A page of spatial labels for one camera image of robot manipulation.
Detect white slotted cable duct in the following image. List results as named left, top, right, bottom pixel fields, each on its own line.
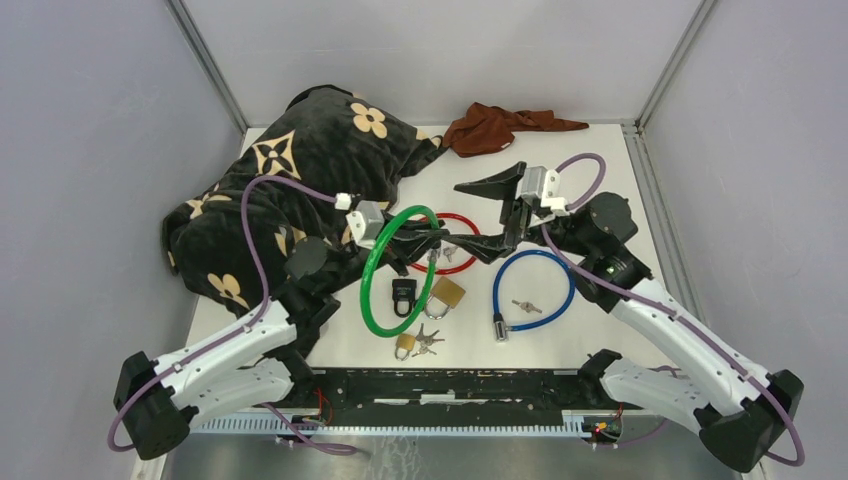
left=192, top=411, right=591, bottom=440

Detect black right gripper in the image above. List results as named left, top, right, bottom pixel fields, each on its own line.
left=443, top=160, right=594, bottom=263

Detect small brass padlock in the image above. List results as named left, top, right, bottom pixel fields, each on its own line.
left=394, top=333, right=416, bottom=361

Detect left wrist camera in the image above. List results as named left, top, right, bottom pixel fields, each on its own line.
left=345, top=200, right=385, bottom=249

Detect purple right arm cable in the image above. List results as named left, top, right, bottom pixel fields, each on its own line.
left=539, top=152, right=806, bottom=468

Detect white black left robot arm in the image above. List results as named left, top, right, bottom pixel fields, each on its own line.
left=107, top=241, right=339, bottom=460

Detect black floral patterned blanket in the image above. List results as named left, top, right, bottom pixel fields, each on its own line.
left=161, top=85, right=446, bottom=317

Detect black padlock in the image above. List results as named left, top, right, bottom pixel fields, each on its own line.
left=391, top=278, right=417, bottom=318

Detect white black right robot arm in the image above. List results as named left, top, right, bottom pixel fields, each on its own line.
left=452, top=162, right=806, bottom=473

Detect green cable lock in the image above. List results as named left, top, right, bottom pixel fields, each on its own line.
left=359, top=204, right=442, bottom=339

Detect red cable lock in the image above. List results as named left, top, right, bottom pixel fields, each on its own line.
left=409, top=212, right=484, bottom=276

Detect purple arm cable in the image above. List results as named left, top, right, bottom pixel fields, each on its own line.
left=539, top=152, right=806, bottom=468
left=107, top=175, right=349, bottom=454

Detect blue cable lock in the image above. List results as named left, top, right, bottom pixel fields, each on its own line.
left=491, top=249, right=577, bottom=342

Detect small padlock keys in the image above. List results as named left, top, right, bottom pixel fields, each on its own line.
left=412, top=325, right=443, bottom=357

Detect blue cable lock keys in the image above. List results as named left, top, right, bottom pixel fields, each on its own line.
left=512, top=300, right=542, bottom=313

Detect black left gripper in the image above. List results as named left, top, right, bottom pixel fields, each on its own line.
left=323, top=208, right=448, bottom=293

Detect brown crumpled cloth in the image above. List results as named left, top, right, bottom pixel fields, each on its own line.
left=442, top=102, right=590, bottom=158

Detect green cable lock keys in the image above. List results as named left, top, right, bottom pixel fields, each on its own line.
left=427, top=248, right=441, bottom=265

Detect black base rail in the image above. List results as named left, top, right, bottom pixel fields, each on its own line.
left=278, top=368, right=636, bottom=427

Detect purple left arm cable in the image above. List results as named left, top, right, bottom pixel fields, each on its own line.
left=107, top=175, right=349, bottom=454

